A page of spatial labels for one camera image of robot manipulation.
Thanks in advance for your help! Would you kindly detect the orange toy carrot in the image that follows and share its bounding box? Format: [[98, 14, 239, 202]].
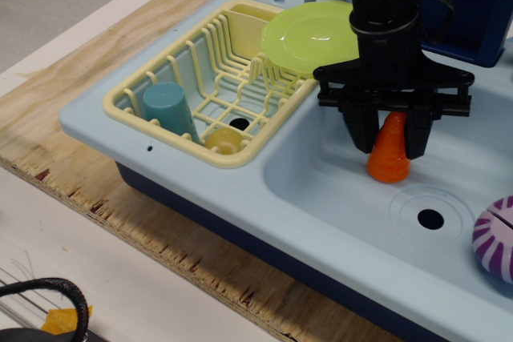
[[366, 112, 410, 183]]

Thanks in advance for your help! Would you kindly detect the cream plastic dish rack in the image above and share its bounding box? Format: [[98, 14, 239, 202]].
[[103, 0, 317, 168]]

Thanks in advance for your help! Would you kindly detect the black braided cable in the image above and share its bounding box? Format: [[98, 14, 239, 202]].
[[0, 276, 90, 342]]

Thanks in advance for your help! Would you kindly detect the plywood board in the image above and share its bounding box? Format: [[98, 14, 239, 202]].
[[1, 0, 393, 341]]

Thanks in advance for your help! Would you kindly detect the light blue toy sink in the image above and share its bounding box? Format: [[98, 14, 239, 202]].
[[59, 0, 513, 342]]

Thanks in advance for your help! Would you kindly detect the purple white striped toy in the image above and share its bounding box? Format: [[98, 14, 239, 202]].
[[472, 195, 512, 284]]

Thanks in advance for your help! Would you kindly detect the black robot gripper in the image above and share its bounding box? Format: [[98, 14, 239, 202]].
[[313, 0, 475, 160]]

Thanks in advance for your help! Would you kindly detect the lime green plastic plate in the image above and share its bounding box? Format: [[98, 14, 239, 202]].
[[261, 1, 359, 74]]

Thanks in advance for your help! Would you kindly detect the small yellow plastic cup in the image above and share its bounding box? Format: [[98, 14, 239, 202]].
[[204, 127, 244, 155]]

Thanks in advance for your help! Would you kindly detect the teal plastic cup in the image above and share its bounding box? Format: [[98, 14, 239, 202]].
[[143, 82, 200, 143]]

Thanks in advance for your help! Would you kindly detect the dark blue faucet housing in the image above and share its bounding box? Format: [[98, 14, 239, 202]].
[[422, 0, 512, 67]]

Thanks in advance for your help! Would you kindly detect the yellow tape piece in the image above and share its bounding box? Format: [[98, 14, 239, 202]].
[[41, 308, 79, 336]]

